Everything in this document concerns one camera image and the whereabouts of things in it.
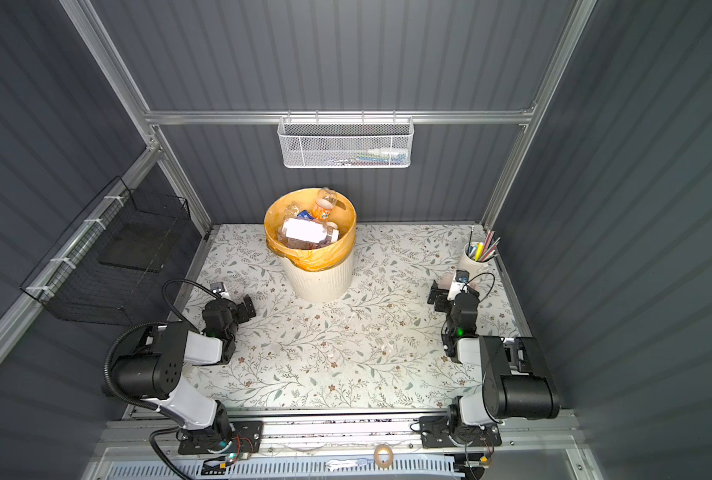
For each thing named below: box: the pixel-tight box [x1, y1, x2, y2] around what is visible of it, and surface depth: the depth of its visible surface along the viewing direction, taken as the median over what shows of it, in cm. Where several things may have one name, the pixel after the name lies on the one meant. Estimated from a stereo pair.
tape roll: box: [374, 444, 394, 469], surface depth 72 cm
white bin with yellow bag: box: [264, 186, 357, 303], surface depth 87 cm
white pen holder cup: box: [459, 242, 495, 279], surface depth 100 cm
